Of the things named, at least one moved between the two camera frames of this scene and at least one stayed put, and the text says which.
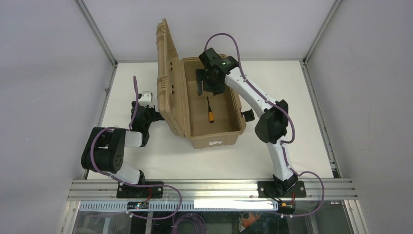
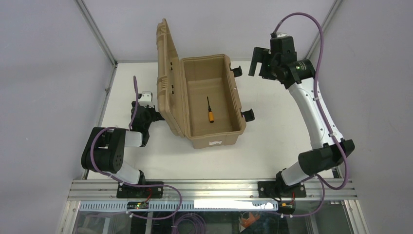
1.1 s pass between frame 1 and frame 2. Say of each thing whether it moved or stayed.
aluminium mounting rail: stayed
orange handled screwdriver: stayed
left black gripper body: stayed
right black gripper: moved
